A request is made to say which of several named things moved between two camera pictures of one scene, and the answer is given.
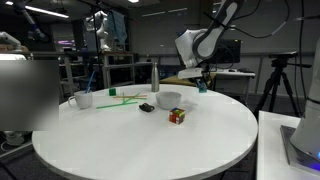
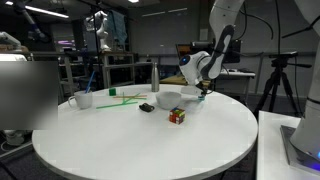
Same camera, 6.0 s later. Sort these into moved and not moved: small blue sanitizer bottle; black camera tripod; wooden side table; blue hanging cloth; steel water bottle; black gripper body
Moved: black gripper body; small blue sanitizer bottle
Not moved: wooden side table; steel water bottle; black camera tripod; blue hanging cloth
